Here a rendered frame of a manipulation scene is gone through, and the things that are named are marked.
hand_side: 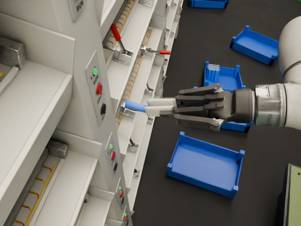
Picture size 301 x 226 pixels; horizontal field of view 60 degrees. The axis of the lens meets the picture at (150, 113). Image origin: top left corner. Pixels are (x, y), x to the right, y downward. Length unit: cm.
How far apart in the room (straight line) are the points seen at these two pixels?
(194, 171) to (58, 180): 87
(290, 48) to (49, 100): 52
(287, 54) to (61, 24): 50
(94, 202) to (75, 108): 31
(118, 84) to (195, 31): 152
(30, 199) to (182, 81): 129
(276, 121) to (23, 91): 46
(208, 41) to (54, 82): 169
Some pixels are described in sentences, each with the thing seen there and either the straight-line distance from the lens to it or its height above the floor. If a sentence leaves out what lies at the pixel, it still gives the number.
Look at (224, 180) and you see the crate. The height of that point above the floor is 0.
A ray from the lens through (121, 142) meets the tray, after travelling 69.
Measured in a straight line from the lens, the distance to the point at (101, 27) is 39.
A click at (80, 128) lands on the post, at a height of 77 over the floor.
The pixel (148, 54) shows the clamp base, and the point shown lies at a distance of 92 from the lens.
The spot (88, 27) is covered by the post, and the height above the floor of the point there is 90.
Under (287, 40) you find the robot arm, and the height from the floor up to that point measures 74.
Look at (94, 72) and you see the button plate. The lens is 36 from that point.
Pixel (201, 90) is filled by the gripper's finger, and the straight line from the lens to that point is 62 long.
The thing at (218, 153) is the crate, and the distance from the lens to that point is 130.
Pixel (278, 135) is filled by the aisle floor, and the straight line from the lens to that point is 147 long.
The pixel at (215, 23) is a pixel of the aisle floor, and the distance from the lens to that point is 216.
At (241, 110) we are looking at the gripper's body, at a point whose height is 68.
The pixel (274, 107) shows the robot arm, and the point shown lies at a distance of 56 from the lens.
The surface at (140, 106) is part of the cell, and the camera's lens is 63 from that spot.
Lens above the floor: 108
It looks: 50 degrees down
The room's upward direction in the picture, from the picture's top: straight up
